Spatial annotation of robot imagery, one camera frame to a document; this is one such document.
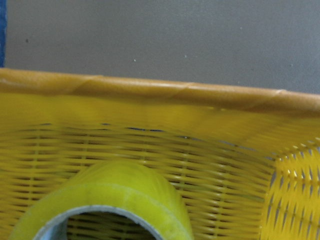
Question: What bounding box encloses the yellow packing tape roll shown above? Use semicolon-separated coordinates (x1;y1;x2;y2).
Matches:
9;160;194;240

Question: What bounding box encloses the yellow woven plastic basket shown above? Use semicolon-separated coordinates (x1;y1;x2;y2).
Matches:
0;68;320;240

